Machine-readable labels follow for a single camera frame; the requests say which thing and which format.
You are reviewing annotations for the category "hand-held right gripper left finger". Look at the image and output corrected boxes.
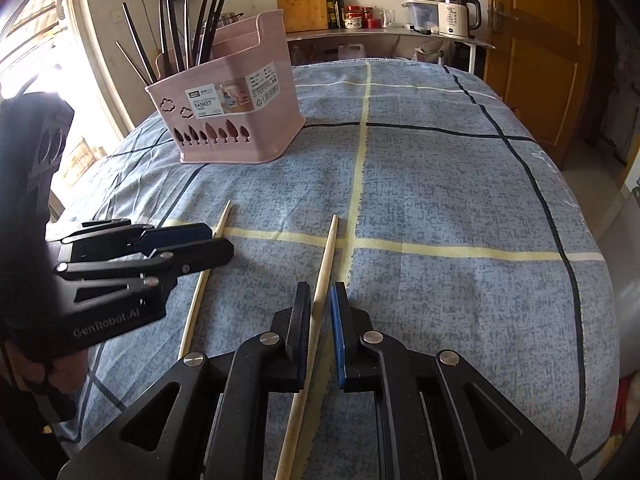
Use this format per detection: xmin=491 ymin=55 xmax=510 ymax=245
xmin=57 ymin=281 xmax=312 ymax=480

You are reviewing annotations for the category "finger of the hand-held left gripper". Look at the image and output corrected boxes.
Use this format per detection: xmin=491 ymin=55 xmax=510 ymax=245
xmin=47 ymin=219 xmax=214 ymax=261
xmin=54 ymin=238 xmax=235 ymax=282

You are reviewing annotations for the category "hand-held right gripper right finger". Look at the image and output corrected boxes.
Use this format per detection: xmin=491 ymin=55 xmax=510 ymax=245
xmin=329 ymin=281 xmax=584 ymax=480

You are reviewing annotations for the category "light wooden chopstick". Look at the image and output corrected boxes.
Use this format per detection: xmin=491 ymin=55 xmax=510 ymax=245
xmin=274 ymin=214 xmax=339 ymax=480
xmin=176 ymin=200 xmax=233 ymax=360

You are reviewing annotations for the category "pink plastic utensil basket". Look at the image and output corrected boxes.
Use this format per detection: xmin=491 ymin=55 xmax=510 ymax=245
xmin=145 ymin=9 xmax=307 ymax=164

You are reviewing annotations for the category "bundle of black chopsticks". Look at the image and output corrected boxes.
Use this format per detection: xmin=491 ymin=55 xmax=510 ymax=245
xmin=115 ymin=0 xmax=242 ymax=86

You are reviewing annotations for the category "person's left hand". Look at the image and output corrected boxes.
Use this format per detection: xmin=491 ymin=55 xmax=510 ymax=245
xmin=0 ymin=347 xmax=87 ymax=422

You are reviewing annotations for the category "wooden cutting board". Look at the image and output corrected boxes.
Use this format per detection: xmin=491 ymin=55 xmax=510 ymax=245
xmin=275 ymin=0 xmax=329 ymax=34

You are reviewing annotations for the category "steel counter shelf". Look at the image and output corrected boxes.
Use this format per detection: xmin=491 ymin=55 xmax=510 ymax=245
xmin=286 ymin=27 xmax=497 ymax=75

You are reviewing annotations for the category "clear water filter pitcher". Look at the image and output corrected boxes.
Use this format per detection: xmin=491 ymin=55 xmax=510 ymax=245
xmin=402 ymin=1 xmax=441 ymax=34

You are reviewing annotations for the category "brown wooden door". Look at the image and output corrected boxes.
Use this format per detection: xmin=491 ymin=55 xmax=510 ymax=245
xmin=482 ymin=0 xmax=602 ymax=163

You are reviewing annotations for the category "white electric kettle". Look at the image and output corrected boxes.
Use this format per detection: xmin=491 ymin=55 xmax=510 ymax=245
xmin=437 ymin=0 xmax=482 ymax=39

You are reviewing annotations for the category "white arched window frame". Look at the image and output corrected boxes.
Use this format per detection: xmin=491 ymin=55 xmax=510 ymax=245
xmin=62 ymin=0 xmax=133 ymax=133

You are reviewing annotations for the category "metal door handle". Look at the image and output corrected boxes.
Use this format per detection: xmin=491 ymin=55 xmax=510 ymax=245
xmin=492 ymin=1 xmax=519 ymax=34

